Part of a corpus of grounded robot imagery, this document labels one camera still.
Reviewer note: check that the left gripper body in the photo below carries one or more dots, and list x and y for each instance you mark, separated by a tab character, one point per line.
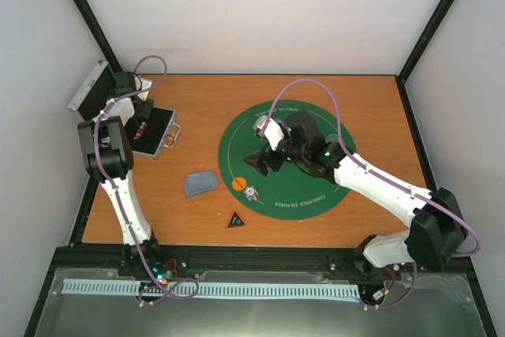
144	113

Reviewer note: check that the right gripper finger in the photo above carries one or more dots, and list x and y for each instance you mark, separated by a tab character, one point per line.
257	157
261	168

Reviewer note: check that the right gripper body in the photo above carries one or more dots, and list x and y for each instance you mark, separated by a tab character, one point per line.
275	164

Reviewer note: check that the orange small blind button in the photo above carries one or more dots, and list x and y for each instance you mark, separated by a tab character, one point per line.
239	184

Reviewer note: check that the white purple poker chip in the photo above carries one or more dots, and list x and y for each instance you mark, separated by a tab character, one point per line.
251	193

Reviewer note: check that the blue playing card deck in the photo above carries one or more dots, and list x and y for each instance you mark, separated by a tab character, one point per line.
198	183

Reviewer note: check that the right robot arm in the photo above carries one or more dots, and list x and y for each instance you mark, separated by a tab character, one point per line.
432	218

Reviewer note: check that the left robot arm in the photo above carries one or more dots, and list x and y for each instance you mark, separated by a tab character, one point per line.
108	158

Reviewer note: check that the red black card box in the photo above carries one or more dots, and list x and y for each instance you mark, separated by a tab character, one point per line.
140	131

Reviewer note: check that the aluminium poker chip case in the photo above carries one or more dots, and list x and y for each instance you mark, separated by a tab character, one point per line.
106	94

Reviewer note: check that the round green poker mat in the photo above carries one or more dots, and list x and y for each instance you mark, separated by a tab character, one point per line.
288	194

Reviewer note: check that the red black triangular all-in marker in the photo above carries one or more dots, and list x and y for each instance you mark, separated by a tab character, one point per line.
235	220

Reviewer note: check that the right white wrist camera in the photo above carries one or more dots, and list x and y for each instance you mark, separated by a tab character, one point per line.
271	130

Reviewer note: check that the left black frame post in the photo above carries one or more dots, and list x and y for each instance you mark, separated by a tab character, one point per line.
98	34

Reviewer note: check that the black frame post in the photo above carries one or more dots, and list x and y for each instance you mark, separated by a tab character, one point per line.
436	19
98	34

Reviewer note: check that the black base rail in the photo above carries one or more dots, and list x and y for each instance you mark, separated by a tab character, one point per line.
335	264

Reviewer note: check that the light blue cable duct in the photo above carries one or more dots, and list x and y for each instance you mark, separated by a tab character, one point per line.
221	291

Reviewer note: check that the right black frame post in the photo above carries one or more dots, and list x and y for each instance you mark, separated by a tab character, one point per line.
436	19

